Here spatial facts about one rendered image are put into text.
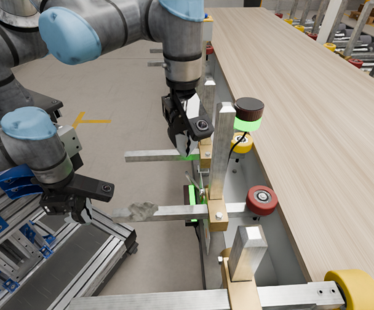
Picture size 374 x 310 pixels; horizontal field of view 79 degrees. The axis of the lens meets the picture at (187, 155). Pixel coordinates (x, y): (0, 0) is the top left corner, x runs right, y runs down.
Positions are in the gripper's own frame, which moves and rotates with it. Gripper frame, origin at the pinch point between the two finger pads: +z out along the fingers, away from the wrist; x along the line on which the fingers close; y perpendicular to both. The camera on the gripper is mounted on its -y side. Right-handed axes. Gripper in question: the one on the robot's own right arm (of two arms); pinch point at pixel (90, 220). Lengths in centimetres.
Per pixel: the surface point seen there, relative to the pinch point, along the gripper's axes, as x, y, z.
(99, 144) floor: -136, 50, 83
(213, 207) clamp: 0.3, -34.9, -4.4
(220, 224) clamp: 4.9, -36.2, -2.9
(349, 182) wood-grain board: -4, -75, -7
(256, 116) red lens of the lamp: -1, -41, -33
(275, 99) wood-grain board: -53, -70, -7
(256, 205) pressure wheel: 2.7, -45.4, -7.9
